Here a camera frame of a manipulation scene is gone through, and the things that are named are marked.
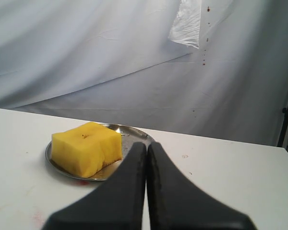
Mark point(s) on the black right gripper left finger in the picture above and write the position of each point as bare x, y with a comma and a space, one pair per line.
117, 204

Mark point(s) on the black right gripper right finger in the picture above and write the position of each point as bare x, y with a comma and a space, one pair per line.
175, 203

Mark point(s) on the yellow sponge block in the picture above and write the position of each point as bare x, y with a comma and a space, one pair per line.
87, 149

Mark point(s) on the round steel plate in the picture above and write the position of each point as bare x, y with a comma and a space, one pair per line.
129, 135

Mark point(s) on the grey backdrop cloth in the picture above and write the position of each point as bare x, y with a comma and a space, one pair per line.
112, 61

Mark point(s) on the white plastic sheet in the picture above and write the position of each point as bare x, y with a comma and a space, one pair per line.
185, 28

